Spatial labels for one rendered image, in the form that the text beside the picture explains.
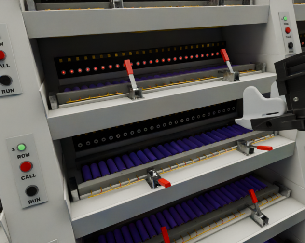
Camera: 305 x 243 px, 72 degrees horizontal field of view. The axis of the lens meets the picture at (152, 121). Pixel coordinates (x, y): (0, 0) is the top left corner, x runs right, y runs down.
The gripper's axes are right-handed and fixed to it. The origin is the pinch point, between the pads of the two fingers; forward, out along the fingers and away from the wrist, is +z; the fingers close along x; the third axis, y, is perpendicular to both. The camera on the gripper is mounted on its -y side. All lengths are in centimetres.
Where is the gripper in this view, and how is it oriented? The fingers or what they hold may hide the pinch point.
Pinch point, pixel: (251, 122)
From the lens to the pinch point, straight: 36.9
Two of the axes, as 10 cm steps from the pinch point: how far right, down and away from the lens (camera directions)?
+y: -2.2, -9.7, 0.0
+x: -9.1, 2.1, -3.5
